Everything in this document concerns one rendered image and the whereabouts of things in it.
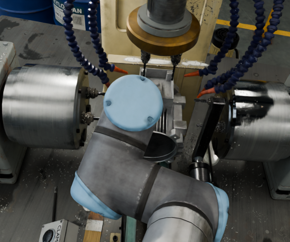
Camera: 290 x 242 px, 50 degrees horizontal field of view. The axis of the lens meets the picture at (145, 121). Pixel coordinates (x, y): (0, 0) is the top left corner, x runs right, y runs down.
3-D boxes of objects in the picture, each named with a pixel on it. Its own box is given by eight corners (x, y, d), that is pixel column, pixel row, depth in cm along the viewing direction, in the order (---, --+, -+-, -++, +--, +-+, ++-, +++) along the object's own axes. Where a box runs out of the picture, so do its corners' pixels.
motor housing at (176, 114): (123, 114, 110) (125, 74, 95) (176, 119, 110) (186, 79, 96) (117, 163, 97) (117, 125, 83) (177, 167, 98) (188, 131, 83)
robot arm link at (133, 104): (90, 120, 45) (116, 60, 47) (99, 131, 58) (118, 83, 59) (151, 143, 45) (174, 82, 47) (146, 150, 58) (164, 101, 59)
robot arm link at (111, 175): (128, 230, 43) (159, 147, 45) (54, 199, 45) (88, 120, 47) (136, 223, 52) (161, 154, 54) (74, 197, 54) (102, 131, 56)
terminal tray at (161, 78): (137, 84, 98) (138, 66, 93) (171, 87, 98) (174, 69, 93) (135, 113, 91) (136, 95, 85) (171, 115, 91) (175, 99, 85)
